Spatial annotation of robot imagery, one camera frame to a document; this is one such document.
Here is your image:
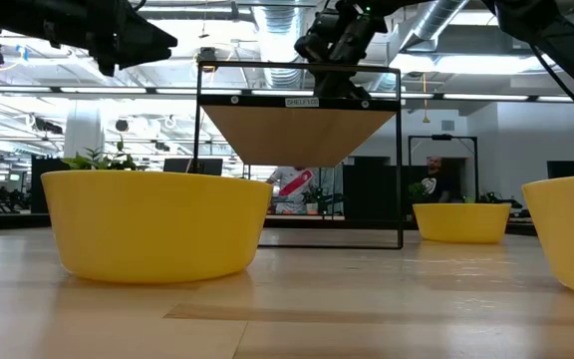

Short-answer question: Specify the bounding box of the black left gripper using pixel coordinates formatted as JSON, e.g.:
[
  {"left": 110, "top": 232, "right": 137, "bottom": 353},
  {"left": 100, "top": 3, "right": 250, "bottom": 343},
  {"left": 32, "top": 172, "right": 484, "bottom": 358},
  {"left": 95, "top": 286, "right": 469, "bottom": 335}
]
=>
[{"left": 42, "top": 0, "right": 178, "bottom": 77}]

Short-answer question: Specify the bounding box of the person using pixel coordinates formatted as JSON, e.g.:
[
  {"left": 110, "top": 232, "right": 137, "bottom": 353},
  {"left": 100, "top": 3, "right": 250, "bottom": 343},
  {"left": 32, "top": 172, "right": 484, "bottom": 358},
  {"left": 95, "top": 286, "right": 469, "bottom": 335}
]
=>
[
  {"left": 265, "top": 167, "right": 318, "bottom": 215},
  {"left": 419, "top": 155, "right": 455, "bottom": 204}
]

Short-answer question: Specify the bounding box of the silver ribbed ceiling duct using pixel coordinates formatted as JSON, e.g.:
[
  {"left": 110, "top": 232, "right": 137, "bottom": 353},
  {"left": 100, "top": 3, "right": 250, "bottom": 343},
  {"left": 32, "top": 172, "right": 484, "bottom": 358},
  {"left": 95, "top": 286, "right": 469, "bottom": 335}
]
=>
[
  {"left": 251, "top": 0, "right": 308, "bottom": 91},
  {"left": 399, "top": 0, "right": 470, "bottom": 54}
]

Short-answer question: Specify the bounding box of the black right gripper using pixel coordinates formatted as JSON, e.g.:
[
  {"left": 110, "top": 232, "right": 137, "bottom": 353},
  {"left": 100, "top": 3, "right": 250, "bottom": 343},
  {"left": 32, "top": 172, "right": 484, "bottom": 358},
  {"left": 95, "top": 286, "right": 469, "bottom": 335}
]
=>
[{"left": 294, "top": 0, "right": 388, "bottom": 100}]

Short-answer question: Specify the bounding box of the small green potted plant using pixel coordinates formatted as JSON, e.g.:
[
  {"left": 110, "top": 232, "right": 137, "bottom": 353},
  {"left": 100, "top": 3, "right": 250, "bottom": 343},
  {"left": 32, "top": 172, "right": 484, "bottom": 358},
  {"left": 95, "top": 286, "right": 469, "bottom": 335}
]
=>
[{"left": 62, "top": 139, "right": 148, "bottom": 173}]

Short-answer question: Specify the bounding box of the black frame wooden shelf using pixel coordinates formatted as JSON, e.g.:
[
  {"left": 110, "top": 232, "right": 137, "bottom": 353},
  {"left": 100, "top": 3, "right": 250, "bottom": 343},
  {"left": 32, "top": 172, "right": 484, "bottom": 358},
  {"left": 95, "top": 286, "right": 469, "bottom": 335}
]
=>
[{"left": 192, "top": 60, "right": 405, "bottom": 250}]

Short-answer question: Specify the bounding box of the black monitor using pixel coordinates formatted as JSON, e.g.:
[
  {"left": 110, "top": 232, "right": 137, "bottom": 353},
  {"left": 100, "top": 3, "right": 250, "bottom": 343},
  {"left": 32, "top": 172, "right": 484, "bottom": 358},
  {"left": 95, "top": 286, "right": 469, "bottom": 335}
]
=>
[
  {"left": 162, "top": 158, "right": 224, "bottom": 177},
  {"left": 546, "top": 161, "right": 574, "bottom": 180}
]

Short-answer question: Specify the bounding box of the black cabinet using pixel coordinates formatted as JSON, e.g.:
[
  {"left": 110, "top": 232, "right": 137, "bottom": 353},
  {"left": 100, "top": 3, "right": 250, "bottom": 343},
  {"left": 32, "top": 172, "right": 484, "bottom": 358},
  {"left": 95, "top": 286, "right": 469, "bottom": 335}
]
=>
[{"left": 31, "top": 158, "right": 72, "bottom": 215}]

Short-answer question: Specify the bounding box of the yellow hanging cord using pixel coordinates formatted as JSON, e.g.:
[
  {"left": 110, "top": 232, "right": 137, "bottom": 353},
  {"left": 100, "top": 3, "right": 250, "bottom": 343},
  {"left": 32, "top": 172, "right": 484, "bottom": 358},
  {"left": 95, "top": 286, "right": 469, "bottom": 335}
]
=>
[{"left": 420, "top": 73, "right": 431, "bottom": 125}]

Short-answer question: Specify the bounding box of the white pillar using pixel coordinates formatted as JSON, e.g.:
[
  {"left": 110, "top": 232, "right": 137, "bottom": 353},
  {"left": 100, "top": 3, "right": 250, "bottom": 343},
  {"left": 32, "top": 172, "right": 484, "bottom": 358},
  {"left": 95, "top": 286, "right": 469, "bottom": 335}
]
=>
[{"left": 64, "top": 107, "right": 105, "bottom": 161}]

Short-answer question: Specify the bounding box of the black metal background frame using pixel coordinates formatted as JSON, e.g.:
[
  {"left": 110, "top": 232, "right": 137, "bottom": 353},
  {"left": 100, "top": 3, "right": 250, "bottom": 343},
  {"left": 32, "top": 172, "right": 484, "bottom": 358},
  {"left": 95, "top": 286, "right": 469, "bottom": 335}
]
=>
[{"left": 408, "top": 134, "right": 479, "bottom": 205}]

